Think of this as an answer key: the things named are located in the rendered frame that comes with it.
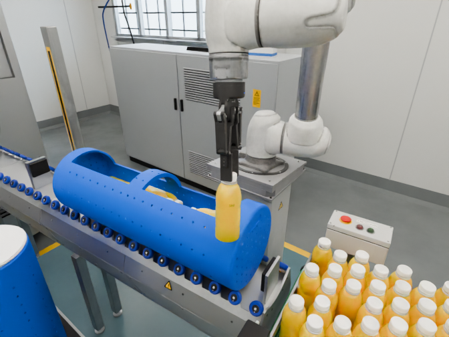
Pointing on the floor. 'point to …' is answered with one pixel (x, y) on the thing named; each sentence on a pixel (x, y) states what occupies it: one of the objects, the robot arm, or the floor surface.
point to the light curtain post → (62, 85)
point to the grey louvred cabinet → (190, 105)
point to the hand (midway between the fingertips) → (229, 165)
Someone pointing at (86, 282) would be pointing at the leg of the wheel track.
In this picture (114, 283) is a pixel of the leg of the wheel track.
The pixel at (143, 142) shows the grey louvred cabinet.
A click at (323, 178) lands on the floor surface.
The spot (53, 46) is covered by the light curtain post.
